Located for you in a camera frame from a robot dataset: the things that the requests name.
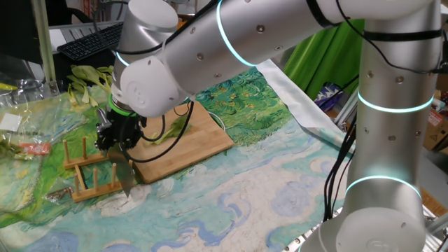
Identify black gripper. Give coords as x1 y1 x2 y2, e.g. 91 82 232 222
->
94 111 147 153

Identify steel cleaver knife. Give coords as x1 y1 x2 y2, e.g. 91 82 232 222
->
96 107 137 199

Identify green pakchoi stalk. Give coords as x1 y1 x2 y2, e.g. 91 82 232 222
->
146 114 193 146

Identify wooden peg rack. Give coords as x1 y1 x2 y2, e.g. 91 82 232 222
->
62 136 136 203

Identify bamboo cutting board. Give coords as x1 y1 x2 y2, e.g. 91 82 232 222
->
131 101 235 185

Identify small bag of screws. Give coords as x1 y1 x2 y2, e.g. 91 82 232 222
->
43 186 74 204

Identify red printed label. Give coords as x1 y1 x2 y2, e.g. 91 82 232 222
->
19 142 53 156

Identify clear plastic bag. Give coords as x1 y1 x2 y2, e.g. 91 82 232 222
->
0 78 88 227

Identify black computer keyboard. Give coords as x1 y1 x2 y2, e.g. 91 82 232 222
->
57 21 124 62

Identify white paper label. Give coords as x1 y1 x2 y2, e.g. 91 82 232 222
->
0 112 23 132

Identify dark green vegetable bunch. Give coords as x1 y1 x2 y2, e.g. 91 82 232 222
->
0 139 25 161

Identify painted landscape tablecloth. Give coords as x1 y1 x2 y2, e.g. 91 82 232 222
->
0 66 374 252

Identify black office chair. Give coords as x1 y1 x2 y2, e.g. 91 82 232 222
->
45 0 95 25

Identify black monitor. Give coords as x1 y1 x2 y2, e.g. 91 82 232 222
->
0 0 43 66

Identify blue patterned bag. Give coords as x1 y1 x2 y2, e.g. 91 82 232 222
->
314 82 351 113

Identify green fabric curtain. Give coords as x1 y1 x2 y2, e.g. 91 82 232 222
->
283 19 367 101

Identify cardboard box red label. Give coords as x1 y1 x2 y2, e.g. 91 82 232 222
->
422 89 448 155

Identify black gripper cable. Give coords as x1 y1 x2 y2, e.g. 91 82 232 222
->
120 99 195 165

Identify aluminium frame post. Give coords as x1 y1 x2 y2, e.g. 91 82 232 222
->
31 0 60 95
334 87 360 127
425 212 448 236

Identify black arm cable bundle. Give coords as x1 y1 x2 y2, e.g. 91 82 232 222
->
323 115 358 223

